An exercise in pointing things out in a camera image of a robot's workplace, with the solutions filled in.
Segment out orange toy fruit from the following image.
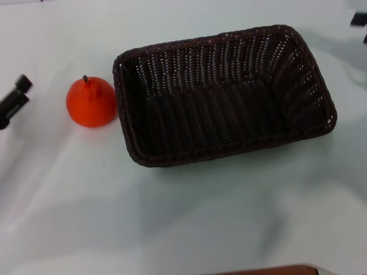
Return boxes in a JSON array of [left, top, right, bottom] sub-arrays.
[[65, 74, 118, 129]]

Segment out black woven rectangular basket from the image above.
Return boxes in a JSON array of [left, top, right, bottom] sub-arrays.
[[112, 24, 338, 168]]

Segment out brown wooden edge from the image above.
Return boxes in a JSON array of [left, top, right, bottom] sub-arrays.
[[212, 264, 321, 275]]

